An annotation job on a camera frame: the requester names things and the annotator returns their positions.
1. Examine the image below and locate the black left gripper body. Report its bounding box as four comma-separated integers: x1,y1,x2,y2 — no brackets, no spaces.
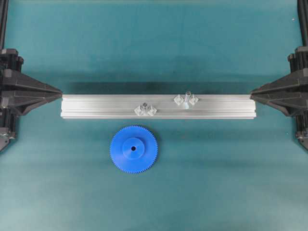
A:
0,49,24,152

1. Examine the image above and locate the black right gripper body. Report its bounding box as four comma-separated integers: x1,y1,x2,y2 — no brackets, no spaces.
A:
288,46,308,151

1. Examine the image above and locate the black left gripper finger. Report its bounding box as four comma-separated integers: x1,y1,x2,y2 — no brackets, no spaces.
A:
2,70,62,94
1,91,62,116

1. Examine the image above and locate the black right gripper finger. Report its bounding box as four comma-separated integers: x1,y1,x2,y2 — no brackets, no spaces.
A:
250,92,306,117
251,71,306,95

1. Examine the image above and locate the large blue plastic gear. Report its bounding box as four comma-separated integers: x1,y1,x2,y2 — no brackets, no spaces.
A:
109,126,158,174

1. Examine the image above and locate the long aluminium extrusion rail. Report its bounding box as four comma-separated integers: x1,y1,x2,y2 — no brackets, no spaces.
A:
61,94,257,119

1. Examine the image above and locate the black right frame post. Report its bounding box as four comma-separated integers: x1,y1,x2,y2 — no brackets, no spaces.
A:
297,0,308,46

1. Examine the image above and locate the black frame post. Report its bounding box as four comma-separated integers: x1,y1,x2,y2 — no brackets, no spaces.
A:
0,0,9,50
297,0,308,46

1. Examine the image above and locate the black left frame post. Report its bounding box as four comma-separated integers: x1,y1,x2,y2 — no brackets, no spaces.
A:
0,0,9,50

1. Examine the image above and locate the clear bracket with tall shaft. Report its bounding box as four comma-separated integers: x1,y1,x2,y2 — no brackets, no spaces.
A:
173,91,199,110

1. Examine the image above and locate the clear bracket with short shaft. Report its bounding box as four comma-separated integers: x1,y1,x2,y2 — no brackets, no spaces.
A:
134,103,157,116

